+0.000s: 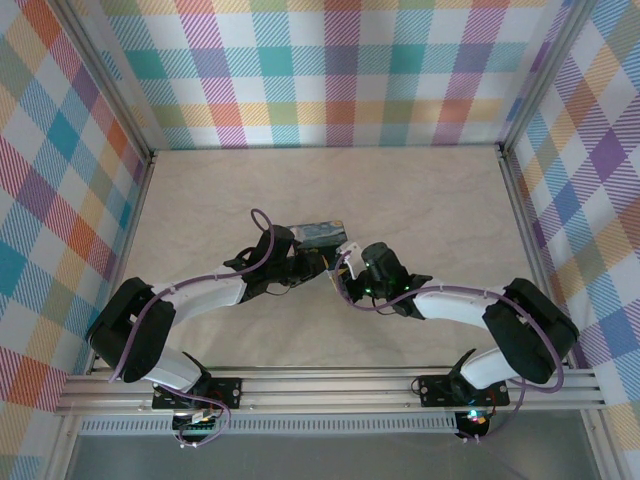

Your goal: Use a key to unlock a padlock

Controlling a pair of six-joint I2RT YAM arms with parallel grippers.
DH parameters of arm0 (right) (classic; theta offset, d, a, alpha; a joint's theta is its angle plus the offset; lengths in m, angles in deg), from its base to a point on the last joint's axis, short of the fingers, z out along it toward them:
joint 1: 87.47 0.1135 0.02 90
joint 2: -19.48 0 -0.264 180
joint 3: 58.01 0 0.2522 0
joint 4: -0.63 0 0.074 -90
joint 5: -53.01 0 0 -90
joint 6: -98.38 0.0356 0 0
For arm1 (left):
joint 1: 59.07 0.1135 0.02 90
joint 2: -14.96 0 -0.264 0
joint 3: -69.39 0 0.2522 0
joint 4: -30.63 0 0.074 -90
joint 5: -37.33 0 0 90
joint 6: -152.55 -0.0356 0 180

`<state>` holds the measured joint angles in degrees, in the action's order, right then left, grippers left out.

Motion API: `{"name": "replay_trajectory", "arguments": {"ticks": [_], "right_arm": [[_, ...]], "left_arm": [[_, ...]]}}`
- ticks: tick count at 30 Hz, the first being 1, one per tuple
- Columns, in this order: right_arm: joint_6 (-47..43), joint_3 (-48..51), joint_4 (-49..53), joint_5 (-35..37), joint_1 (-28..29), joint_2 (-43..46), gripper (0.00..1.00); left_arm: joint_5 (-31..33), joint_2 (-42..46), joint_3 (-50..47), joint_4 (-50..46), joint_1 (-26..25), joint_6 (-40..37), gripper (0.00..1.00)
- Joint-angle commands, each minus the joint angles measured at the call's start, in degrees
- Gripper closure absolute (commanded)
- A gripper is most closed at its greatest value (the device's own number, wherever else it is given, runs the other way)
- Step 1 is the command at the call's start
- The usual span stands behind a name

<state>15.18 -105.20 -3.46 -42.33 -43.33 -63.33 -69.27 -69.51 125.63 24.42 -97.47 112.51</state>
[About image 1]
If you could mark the starry night print box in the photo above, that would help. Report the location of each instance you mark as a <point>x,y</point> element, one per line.
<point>320,232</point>

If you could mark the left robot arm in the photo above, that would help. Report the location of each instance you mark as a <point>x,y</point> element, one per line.
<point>200,297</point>

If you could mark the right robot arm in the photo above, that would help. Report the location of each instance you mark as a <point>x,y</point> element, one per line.
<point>530,325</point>

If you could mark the right controller board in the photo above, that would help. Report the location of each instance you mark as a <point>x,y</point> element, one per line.
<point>475,422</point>

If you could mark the controller board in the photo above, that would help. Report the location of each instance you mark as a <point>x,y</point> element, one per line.
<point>475,422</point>
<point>197,424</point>

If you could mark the left controller board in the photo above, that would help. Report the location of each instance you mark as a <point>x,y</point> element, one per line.
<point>197,424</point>

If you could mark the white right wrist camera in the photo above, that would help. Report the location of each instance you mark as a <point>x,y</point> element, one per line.
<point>350,248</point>

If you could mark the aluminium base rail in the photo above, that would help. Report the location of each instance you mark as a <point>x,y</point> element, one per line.
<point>325,387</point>

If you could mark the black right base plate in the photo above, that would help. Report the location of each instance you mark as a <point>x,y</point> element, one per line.
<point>435,392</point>

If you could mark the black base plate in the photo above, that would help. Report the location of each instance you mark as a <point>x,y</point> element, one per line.
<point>435,392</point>
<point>230,392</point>

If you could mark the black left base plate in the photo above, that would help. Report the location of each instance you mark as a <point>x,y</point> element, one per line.
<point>230,392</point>

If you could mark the aluminium side rail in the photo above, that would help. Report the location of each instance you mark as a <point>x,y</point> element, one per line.
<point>520,210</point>
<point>137,210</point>

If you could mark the aluminium frame post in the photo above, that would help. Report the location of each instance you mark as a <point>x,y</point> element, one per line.
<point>542,80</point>
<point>110,80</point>

